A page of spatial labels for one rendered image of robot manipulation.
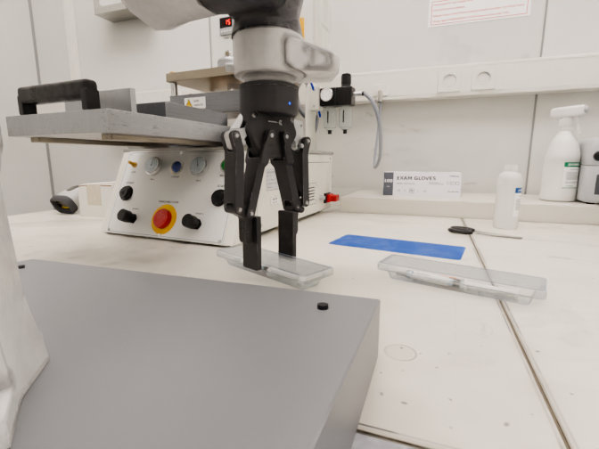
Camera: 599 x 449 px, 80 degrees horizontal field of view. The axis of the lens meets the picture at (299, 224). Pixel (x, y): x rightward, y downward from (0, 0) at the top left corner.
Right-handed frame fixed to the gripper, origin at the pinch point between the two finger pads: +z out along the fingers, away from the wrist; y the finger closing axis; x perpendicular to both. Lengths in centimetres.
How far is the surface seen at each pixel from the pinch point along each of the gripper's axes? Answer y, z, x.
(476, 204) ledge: -69, 0, 4
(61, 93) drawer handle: 17.6, -19.7, -22.4
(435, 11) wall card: -92, -61, -21
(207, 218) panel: -3.7, -0.4, -22.1
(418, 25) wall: -90, -57, -26
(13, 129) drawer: 21.7, -15.3, -33.4
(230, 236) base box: -4.8, 2.4, -16.3
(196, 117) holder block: -2.3, -18.4, -21.8
